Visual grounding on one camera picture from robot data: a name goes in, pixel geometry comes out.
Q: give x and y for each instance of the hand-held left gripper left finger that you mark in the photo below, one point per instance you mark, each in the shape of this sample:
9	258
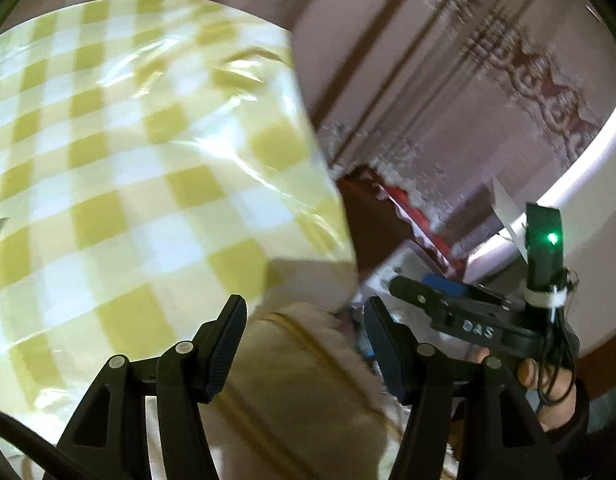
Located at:
223	355

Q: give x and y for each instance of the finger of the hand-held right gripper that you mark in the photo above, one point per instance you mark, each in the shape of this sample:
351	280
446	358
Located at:
443	285
413	290

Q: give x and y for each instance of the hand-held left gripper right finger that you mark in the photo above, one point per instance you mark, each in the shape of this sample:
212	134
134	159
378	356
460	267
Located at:
383	350

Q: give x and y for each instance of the person's right forearm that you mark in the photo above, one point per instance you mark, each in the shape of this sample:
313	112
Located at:
578	430

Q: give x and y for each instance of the person's right hand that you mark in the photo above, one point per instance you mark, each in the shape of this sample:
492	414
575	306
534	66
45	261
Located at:
528	372

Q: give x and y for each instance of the red cloth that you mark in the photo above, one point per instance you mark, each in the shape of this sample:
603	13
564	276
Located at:
413	215

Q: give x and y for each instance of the striped beige cushion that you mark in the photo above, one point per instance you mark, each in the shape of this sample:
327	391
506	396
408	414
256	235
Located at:
298	410

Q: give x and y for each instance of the white paper tag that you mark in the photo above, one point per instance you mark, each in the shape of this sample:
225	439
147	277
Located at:
508	210

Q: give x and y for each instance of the white curved furniture edge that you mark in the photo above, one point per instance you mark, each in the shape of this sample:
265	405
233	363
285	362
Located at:
603	170

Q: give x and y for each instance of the yellow checked plastic tablecloth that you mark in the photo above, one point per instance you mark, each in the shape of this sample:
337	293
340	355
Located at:
138	160

